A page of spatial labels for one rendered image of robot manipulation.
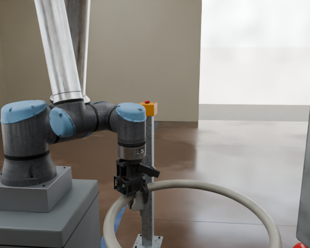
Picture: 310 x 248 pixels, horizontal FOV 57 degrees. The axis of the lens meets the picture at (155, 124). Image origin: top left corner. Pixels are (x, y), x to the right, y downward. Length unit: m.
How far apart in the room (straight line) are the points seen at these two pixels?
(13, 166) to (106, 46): 6.15
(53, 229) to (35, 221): 0.09
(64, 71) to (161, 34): 6.07
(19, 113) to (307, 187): 0.92
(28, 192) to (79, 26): 0.59
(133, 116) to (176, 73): 6.02
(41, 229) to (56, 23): 0.62
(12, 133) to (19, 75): 6.88
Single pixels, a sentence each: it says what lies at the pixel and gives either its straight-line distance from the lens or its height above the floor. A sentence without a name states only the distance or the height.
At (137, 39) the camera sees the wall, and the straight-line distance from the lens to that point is 6.95.
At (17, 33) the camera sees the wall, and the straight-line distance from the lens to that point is 7.93.
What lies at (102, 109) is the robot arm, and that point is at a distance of 0.93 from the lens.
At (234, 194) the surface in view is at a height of 0.92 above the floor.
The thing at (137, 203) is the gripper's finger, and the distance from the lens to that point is 0.98.
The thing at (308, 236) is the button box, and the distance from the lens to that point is 0.25.
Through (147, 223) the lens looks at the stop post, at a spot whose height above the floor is 0.19.
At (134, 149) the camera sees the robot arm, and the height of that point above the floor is 1.08.
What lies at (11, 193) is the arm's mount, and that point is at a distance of 1.10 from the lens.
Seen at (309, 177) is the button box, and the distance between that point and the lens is 0.23.
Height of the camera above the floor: 1.34
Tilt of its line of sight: 12 degrees down
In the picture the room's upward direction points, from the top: straight up
